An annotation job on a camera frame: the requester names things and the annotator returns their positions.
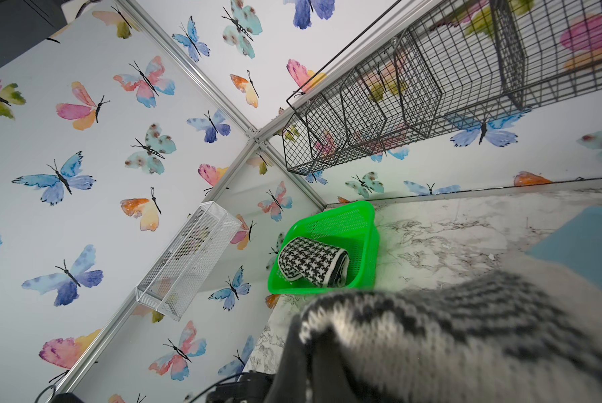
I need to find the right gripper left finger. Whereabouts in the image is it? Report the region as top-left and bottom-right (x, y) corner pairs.
(265, 315), (309, 403)

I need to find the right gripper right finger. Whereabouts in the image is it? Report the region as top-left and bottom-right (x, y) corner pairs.
(312, 347), (359, 403)

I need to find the black white knitted scarf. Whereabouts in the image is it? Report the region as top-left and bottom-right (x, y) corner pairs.
(298, 254), (602, 402)

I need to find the green plastic basket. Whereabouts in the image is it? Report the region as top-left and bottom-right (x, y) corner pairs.
(267, 201), (380, 296)

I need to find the light blue plastic scoop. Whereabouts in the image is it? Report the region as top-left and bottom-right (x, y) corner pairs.
(527, 207), (602, 290)

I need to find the white wire mesh basket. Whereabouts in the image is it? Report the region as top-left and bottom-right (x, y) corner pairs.
(135, 201), (240, 321)

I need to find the black wire wall basket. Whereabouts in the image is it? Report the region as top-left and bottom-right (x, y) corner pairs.
(282, 1), (602, 176)

